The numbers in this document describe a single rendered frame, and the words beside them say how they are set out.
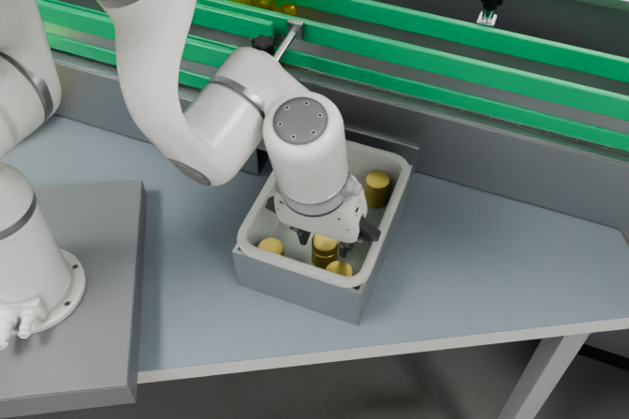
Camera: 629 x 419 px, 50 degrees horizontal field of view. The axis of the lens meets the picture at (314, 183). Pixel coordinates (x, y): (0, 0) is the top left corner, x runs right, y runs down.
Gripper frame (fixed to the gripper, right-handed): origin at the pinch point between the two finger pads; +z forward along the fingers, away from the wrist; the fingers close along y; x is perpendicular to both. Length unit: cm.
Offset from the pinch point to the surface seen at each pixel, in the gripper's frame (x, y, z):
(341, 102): -21.0, 5.2, 2.4
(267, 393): 13, 16, 82
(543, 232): -13.9, -26.9, 11.4
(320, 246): 1.3, 0.3, 0.7
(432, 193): -15.4, -10.6, 11.8
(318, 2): -32.4, 12.1, -4.1
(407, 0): -42.4, 1.6, 3.5
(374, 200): -9.3, -3.5, 6.3
